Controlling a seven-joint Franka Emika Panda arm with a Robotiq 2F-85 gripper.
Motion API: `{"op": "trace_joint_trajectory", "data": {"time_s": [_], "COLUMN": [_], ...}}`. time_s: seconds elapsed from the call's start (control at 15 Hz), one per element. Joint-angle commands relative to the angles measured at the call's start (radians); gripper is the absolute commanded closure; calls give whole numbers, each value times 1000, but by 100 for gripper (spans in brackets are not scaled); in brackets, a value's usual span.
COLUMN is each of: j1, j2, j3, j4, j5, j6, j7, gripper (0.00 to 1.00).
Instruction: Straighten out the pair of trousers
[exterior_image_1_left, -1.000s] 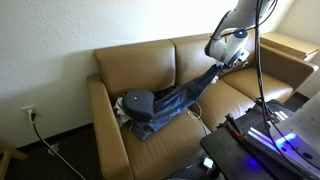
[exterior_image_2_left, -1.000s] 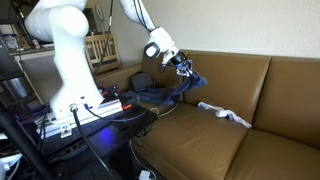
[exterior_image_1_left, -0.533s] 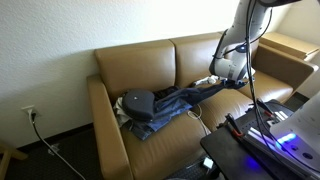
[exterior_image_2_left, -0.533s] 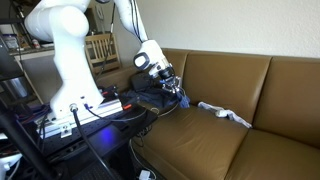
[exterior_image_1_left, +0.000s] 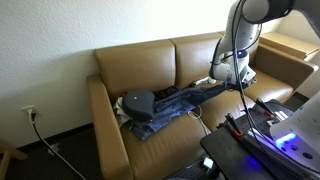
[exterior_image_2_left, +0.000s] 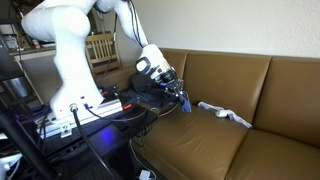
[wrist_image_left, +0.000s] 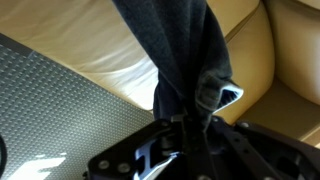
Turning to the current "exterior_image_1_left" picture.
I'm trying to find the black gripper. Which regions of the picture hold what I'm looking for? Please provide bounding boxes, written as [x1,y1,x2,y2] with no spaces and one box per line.
[237,65,258,89]

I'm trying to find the blue denim trousers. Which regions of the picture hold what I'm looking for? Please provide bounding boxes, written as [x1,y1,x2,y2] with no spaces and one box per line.
[127,82,250,142]

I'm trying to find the red and black clamp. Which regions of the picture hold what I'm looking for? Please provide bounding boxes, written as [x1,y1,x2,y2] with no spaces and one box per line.
[223,113,245,138]
[254,97,278,118]

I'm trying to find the white remote-shaped device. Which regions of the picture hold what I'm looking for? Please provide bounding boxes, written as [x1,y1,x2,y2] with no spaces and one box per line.
[190,76,218,89]

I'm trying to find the wooden side table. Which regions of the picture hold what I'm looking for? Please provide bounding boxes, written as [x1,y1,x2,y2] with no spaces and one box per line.
[259,31,320,63]

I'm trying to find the black mounting table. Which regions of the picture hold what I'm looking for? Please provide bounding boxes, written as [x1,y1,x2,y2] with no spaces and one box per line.
[199,99,320,180]

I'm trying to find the white power adapter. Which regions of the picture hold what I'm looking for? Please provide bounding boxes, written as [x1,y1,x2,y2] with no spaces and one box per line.
[202,157,215,170]

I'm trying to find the dark power strip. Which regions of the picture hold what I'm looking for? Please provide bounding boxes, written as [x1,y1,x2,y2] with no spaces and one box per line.
[169,163,209,180]

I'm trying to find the brown leather sofa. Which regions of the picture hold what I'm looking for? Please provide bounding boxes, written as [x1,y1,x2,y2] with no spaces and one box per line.
[87,31,319,180]

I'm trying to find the gray cap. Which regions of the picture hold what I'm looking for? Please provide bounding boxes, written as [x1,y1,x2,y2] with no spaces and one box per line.
[121,88,157,122]

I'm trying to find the white cloth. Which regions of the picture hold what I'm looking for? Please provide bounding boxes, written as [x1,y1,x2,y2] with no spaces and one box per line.
[112,96,132,128]

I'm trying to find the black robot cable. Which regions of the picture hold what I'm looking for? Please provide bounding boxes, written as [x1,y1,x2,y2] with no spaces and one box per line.
[230,0,278,158]

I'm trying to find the thin white cable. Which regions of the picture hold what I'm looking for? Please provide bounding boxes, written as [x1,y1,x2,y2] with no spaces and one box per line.
[186,105,212,135]

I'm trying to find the black and white power cord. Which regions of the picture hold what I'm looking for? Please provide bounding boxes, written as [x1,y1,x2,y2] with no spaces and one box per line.
[29,111,87,180]

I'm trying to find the white wall outlet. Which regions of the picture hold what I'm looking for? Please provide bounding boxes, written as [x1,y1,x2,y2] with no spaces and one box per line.
[21,105,36,118]

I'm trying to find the wooden chair frame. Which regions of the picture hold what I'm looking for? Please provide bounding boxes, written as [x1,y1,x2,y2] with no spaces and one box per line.
[0,141,30,180]

